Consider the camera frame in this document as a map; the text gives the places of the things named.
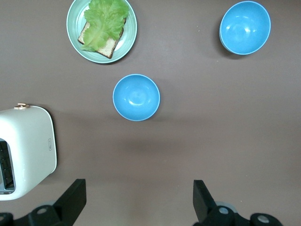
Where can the blue bowl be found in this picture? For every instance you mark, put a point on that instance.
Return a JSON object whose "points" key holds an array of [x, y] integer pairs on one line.
{"points": [[136, 97], [244, 28]]}

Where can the brown table cover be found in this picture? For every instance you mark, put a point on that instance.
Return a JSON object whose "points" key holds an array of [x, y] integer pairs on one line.
{"points": [[211, 141]]}

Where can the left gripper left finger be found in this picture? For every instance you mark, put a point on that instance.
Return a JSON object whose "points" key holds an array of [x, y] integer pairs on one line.
{"points": [[68, 207]]}

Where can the light bread slice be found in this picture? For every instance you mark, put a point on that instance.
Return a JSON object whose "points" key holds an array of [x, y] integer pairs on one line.
{"points": [[107, 48]]}

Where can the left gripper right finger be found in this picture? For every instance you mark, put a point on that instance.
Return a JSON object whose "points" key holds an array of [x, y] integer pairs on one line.
{"points": [[207, 212]]}

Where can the cream white toaster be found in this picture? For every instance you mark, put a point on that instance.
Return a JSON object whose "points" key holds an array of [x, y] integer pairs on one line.
{"points": [[28, 146]]}

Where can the pale green plate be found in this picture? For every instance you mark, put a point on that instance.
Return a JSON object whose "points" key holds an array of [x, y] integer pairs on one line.
{"points": [[75, 26]]}

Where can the green lettuce leaf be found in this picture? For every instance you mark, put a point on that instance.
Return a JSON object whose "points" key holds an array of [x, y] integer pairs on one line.
{"points": [[103, 23]]}

